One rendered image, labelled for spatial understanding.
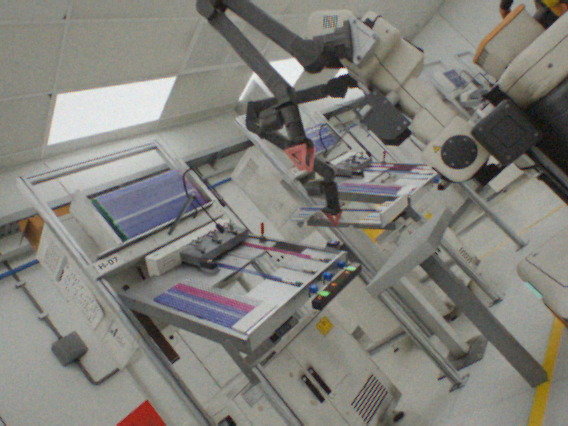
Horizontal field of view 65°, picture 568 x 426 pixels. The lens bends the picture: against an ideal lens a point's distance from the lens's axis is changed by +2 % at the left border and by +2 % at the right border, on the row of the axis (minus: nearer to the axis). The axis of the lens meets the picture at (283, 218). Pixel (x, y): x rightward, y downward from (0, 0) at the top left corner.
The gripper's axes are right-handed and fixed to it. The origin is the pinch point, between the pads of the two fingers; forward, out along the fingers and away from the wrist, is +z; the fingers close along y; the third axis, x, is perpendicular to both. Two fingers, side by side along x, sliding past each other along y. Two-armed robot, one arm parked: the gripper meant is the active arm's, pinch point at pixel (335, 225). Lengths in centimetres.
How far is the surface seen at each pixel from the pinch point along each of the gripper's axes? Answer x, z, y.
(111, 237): -77, -11, 60
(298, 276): -3.7, 11.8, 27.9
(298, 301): 4.9, 13.6, 41.5
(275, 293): -4.7, 11.5, 42.7
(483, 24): -102, -61, -741
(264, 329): 5, 12, 62
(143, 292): -57, 9, 65
